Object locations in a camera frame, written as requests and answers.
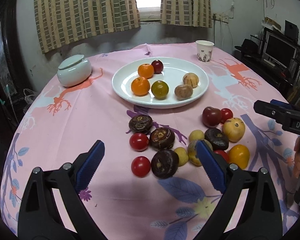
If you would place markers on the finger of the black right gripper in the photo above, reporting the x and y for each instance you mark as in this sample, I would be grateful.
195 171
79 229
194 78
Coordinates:
266 109
283 105

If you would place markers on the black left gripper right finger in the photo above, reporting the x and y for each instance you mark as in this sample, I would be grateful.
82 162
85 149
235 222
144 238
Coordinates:
261 214

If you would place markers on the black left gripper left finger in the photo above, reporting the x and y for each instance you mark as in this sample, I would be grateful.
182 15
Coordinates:
39 217

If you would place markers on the yellow round pepino fruit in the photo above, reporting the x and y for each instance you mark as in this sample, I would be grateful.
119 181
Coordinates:
234 129

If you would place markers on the small red cherry tomato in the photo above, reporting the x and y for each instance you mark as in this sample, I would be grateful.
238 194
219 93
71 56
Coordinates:
226 114

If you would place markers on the yellow tomato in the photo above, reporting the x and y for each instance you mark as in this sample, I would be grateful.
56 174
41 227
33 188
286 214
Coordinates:
239 155

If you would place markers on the dark water chestnut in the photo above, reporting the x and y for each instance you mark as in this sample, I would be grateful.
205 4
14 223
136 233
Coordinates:
164 164
141 124
217 139
162 139

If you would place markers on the large dark red plum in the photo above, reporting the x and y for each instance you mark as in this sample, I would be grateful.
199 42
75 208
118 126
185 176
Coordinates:
211 117

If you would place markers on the large yellow purple pepino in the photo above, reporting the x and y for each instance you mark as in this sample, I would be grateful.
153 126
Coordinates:
192 153

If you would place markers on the small brown speckled fruit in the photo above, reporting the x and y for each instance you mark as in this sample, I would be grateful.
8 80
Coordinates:
183 92

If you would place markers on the yellow-green orange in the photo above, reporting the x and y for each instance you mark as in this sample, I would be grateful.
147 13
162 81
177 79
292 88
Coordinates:
160 89

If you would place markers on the dark red small plum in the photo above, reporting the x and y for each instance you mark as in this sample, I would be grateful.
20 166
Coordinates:
158 66

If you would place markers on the orange tangerine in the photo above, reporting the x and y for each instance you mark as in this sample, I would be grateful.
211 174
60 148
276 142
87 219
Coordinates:
146 70

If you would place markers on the orange mandarin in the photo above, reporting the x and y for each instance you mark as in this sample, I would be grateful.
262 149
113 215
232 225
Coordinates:
140 86

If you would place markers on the person's right hand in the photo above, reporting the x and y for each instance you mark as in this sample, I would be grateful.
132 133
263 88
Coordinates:
296 168

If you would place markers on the black monitor on shelf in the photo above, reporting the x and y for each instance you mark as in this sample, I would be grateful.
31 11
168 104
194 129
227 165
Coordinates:
279 51

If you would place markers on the small yellow longan upper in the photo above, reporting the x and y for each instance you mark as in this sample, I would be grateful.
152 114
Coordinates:
196 135

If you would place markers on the small yellow longan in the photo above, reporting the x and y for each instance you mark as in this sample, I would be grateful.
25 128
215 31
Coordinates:
196 135
182 154

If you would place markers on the striped tan melon fruit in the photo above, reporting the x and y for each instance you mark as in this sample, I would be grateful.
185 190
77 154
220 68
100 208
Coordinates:
191 79

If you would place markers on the patterned paper cup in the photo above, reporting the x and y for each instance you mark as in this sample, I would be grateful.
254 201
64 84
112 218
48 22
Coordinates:
204 50

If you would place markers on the small yellow longan left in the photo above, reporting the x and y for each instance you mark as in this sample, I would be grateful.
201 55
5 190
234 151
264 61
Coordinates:
182 154

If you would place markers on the pink printed tablecloth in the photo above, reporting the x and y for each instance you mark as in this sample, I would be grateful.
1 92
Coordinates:
64 122

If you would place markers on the right checked curtain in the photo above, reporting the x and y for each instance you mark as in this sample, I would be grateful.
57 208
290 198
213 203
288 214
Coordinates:
189 13

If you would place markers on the checked curtain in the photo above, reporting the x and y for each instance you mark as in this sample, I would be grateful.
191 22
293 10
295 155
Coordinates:
62 22
189 13

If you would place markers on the white lidded ceramic jar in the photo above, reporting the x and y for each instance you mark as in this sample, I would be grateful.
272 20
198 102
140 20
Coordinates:
74 70

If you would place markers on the left checked curtain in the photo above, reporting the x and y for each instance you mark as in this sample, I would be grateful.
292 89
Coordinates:
62 22

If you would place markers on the wall power socket strip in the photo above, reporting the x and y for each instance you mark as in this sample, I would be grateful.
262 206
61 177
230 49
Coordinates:
221 18

